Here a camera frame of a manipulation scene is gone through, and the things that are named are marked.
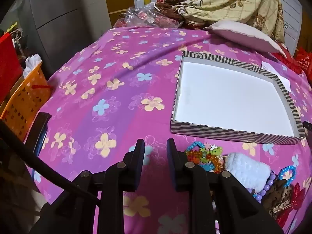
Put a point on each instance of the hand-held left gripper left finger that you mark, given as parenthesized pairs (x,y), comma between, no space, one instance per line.
(140,156)

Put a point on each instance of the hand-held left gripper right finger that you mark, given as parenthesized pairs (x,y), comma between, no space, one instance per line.
(171,158)

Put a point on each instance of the white fluffy scrunchie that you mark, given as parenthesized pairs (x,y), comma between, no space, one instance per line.
(248,169)

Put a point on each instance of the striped cardboard box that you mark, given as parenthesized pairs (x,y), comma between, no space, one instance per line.
(231,102)

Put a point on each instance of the red bow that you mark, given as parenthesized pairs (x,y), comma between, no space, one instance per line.
(296,195)

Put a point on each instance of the pink floral bedsheet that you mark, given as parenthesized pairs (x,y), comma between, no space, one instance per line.
(112,82)

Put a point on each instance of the black chair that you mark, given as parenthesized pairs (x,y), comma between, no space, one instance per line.
(39,129)

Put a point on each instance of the orange plastic basket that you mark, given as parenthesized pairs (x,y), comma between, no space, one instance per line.
(26,97)

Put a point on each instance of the white paper note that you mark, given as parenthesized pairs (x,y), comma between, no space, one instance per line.
(275,74)

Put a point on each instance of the clear plastic bag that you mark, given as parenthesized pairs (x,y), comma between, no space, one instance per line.
(141,15)

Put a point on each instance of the white plastic bag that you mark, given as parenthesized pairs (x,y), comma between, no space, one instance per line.
(33,62)

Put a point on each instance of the white pillow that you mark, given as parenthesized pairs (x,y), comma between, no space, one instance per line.
(243,35)

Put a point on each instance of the red cloth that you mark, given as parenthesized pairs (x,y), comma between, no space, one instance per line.
(285,58)

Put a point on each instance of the yellow cup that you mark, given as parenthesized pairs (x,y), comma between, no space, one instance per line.
(147,0)

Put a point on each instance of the red paper bag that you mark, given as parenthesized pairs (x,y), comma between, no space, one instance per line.
(8,63)

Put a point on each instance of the grey cabinet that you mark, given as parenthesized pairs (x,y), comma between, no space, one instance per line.
(70,9)

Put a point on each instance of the red shopping bag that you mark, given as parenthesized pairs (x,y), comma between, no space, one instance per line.
(304,61)

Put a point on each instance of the beige floral quilt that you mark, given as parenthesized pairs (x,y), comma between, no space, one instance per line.
(226,2)

